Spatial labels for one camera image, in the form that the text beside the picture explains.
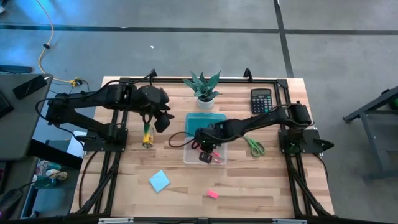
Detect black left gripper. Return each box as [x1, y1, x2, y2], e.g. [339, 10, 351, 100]
[144, 86, 176, 121]

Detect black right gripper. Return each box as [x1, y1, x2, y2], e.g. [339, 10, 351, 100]
[194, 123, 226, 155]

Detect green handled scissors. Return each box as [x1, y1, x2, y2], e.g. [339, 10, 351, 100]
[243, 135, 266, 157]

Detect light blue sticky note pad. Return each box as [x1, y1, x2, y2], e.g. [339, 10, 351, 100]
[148, 169, 171, 194]

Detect teal lidded clear pencil case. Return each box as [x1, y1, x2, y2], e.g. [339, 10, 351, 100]
[183, 113, 228, 165]

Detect white round plant pot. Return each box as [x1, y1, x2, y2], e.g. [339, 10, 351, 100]
[196, 96, 215, 110]

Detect green snake plant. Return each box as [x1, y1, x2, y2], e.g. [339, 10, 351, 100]
[182, 70, 222, 102]

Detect black calculator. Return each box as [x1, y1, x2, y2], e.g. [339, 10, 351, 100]
[250, 88, 274, 115]

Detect teal bottle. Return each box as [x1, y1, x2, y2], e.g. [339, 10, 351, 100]
[33, 177, 59, 189]

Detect black smartphone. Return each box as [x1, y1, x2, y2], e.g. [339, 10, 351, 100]
[12, 75, 48, 100]

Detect grey side table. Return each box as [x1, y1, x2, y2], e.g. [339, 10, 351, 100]
[0, 73, 53, 161]

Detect black flat floor bar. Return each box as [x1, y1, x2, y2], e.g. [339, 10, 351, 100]
[0, 64, 34, 75]

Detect grey metal stand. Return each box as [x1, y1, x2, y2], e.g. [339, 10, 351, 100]
[343, 85, 398, 183]

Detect black flat device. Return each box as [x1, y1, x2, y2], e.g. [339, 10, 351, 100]
[0, 90, 15, 119]

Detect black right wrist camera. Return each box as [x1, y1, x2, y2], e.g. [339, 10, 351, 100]
[198, 151, 214, 164]

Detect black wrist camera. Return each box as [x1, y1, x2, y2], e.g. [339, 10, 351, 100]
[198, 151, 214, 164]
[154, 116, 172, 133]

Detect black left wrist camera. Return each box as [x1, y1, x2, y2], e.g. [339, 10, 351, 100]
[154, 116, 172, 133]

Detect right camera black cable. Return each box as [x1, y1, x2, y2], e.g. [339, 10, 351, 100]
[169, 131, 197, 149]

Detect black aluminium table frame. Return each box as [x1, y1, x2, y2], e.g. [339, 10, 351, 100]
[74, 68, 335, 218]

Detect silver metal bracket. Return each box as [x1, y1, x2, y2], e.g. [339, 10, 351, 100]
[98, 217, 134, 224]
[272, 218, 307, 224]

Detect yellow floor cable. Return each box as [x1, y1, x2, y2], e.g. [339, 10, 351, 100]
[36, 0, 83, 87]

